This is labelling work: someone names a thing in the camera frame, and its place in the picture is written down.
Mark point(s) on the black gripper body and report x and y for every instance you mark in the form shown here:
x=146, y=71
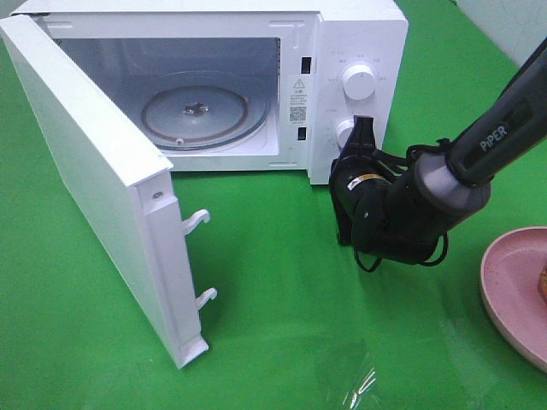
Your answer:
x=358, y=184

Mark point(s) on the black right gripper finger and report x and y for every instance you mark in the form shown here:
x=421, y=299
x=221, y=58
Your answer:
x=361, y=141

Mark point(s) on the pink round plate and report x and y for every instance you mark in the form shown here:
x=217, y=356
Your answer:
x=509, y=286

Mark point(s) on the burger with sesame-free bun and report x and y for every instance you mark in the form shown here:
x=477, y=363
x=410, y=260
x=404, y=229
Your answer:
x=542, y=284

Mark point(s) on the white microwave door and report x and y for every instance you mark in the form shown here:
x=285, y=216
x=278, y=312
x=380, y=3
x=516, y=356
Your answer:
x=121, y=183

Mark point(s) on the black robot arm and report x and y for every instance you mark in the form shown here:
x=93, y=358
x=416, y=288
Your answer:
x=402, y=208

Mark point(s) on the white lower microwave knob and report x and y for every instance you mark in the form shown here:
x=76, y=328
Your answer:
x=343, y=131

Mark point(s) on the white microwave knob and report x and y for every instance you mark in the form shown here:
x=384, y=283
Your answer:
x=343, y=131
x=359, y=81

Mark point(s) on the white upper microwave knob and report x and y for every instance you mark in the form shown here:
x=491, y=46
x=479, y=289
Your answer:
x=359, y=81

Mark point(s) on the white warning label sticker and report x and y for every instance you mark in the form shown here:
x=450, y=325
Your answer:
x=298, y=96

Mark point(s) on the white microwave oven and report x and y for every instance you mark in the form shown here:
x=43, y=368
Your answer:
x=127, y=47

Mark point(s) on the glass microwave turntable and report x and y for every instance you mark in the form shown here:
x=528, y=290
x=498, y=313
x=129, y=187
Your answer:
x=207, y=109

